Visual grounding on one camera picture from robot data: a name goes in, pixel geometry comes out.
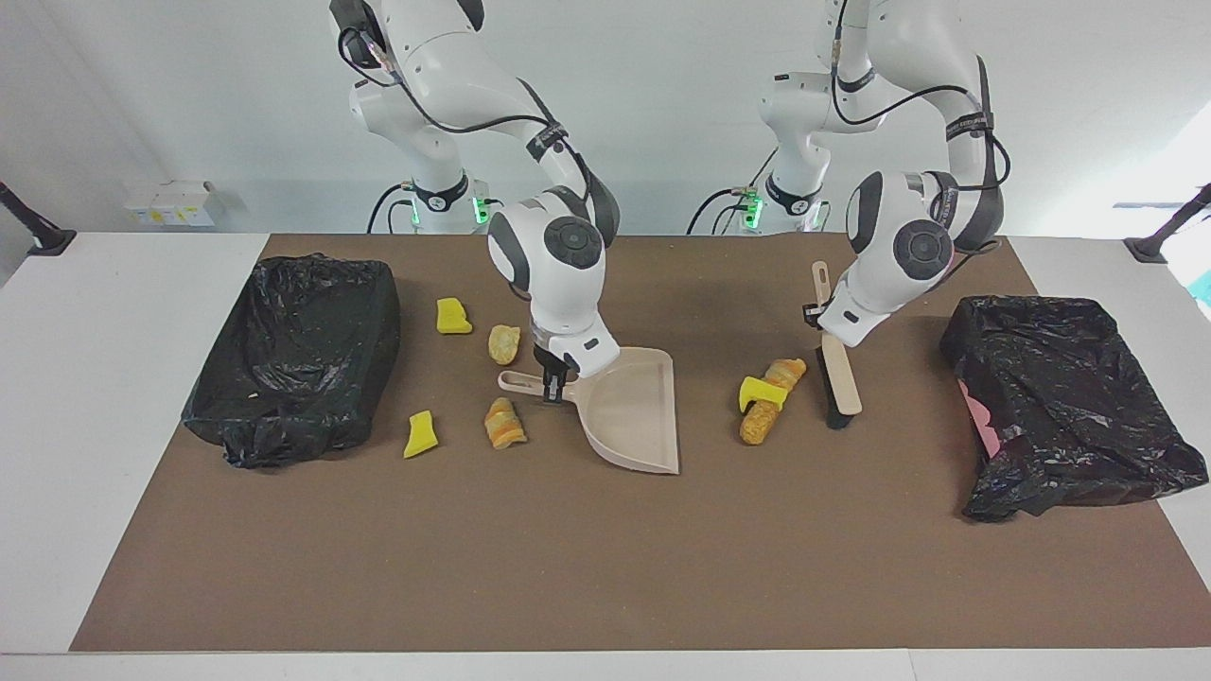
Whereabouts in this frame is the brown table mat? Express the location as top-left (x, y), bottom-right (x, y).
top-left (69, 234), bottom-right (1211, 654)

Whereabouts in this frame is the beige plastic dustpan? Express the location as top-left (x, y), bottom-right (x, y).
top-left (498, 346), bottom-right (681, 476)

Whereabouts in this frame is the black trash bag liner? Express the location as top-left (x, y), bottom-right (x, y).
top-left (182, 253), bottom-right (402, 470)

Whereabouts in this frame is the large notched yellow sponge piece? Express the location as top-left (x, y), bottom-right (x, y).
top-left (739, 376), bottom-right (788, 414)

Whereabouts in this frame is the black trash bag over pink bin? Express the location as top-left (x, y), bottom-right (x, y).
top-left (939, 295), bottom-right (1210, 523)

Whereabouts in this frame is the black left arm base cable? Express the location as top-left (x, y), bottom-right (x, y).
top-left (686, 147), bottom-right (781, 236)

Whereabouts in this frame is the beige brush with black bristles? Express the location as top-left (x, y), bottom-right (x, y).
top-left (811, 261), bottom-right (864, 432)

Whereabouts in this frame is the black right arm base cable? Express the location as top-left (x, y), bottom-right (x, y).
top-left (367, 182), bottom-right (513, 235)

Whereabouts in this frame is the black arm base cable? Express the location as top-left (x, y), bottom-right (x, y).
top-left (367, 182), bottom-right (513, 235)
top-left (686, 147), bottom-right (781, 236)

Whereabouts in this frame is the orange striped croissant piece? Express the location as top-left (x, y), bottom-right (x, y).
top-left (484, 397), bottom-right (528, 450)

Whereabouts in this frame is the brown fried nugget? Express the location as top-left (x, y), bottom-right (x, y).
top-left (739, 400), bottom-right (784, 446)

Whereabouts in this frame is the pink plastic bin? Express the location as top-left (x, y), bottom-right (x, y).
top-left (957, 378), bottom-right (1004, 455)

